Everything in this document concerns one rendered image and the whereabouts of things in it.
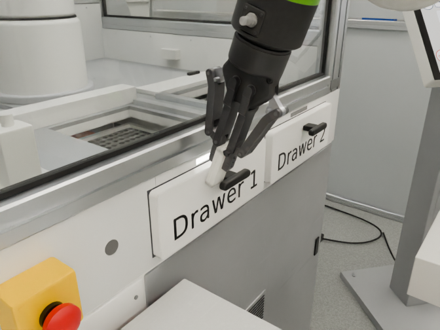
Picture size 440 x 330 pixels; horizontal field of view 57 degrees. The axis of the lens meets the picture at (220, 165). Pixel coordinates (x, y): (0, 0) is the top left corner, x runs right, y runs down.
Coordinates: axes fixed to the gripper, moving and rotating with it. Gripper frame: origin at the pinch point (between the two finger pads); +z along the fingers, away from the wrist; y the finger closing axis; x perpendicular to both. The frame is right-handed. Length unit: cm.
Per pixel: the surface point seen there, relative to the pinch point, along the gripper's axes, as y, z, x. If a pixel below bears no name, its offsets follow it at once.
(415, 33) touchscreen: 2, -14, 84
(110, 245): -1.7, 7.1, -18.5
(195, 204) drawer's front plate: 0.0, 6.6, -3.4
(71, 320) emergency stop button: 5.1, 4.4, -29.4
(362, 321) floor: 39, 86, 83
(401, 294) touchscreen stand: 45, 76, 99
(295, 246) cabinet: 10, 38, 39
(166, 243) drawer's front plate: 1.2, 9.8, -10.1
